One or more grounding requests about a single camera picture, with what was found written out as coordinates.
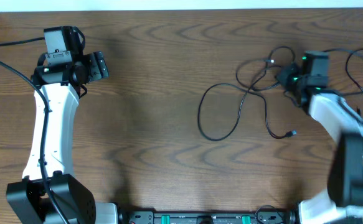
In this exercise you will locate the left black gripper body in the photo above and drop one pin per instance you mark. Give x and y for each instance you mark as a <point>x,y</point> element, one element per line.
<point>98,65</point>

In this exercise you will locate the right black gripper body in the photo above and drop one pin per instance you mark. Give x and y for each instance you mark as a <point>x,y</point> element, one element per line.
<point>289,77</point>

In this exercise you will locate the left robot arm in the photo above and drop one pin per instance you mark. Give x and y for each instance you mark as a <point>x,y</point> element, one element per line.
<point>48,191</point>

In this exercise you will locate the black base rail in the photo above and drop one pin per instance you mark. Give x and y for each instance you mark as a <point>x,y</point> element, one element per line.
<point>266,214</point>

